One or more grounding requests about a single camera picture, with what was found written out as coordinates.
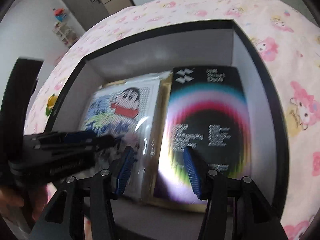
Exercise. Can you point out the green yellow plastic wrapper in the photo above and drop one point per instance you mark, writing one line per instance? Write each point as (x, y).
(50, 104)

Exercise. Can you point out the grey door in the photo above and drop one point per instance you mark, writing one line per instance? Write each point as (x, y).
(87, 12)

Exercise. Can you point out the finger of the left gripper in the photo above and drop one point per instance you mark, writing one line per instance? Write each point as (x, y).
(60, 147)
(68, 137)

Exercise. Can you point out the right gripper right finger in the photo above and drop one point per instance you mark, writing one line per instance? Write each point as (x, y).
(210, 185)

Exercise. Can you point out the person's left hand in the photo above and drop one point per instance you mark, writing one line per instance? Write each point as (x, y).
(23, 210)

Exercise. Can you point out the cartoon diamond painting sheet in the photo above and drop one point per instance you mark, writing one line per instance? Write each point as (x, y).
(132, 110)

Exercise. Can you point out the black screen protector box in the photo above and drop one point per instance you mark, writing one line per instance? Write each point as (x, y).
(207, 111)

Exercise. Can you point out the black cardboard shoe box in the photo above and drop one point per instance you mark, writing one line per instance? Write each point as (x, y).
(256, 201)

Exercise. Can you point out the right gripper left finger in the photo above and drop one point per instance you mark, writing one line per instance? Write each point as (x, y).
(108, 184)

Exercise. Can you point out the white shoe rack shelf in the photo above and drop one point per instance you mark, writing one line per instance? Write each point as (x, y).
(62, 30)

